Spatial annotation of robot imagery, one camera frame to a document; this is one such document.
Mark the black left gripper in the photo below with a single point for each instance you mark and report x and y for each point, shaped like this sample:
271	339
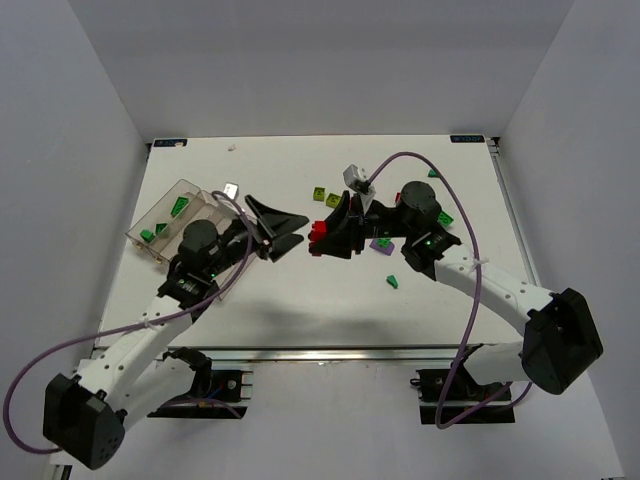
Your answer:
260	235

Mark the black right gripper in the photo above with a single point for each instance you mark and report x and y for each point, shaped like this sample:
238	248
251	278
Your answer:
360	230

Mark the red lego piece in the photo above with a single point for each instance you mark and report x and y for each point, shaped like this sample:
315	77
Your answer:
317	233

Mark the long green lego brick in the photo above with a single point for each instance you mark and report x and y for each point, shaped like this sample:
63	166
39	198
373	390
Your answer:
179	205

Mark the green lego piece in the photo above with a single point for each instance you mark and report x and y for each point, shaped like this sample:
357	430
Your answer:
147	235

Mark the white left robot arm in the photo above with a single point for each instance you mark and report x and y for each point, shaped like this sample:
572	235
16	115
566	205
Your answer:
88	414

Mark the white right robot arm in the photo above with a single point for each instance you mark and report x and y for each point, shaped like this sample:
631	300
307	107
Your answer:
559	339

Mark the lime lego brick middle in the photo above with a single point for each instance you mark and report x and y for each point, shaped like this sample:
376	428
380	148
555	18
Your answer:
333	200

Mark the lime lego brick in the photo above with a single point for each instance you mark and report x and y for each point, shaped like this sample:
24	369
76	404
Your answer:
319	194
333	200

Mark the lime lego brick far left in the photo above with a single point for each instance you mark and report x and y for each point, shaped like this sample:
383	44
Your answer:
319	194

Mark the purple plate green lego centre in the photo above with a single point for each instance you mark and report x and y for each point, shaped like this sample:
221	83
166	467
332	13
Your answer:
384	245

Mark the purple plate green lego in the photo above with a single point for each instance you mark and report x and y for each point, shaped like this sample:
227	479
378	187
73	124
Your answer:
384	245
445	219

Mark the small green wedge lego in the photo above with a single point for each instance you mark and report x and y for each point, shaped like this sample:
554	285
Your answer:
392	281

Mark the purple plate green lego right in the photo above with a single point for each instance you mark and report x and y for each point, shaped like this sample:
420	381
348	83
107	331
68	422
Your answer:
445	219

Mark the clear compartment organizer tray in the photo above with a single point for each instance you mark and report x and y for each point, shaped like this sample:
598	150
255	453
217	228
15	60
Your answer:
164	247

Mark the blue label right corner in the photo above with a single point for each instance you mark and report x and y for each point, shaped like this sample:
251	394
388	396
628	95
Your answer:
467	138

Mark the blue label corner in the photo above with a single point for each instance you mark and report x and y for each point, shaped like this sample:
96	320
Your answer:
467	138
170	143

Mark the blue label left corner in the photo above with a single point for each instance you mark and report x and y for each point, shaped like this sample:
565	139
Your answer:
170	143

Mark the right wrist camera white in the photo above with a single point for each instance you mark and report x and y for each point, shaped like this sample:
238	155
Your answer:
357	180

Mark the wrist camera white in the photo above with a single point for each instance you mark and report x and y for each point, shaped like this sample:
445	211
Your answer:
231	190
357	180

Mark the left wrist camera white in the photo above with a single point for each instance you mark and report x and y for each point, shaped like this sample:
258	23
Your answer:
231	190

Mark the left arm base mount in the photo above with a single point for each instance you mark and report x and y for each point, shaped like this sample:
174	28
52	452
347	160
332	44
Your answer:
216	391

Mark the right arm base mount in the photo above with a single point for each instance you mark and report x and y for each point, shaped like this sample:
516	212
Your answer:
464	394

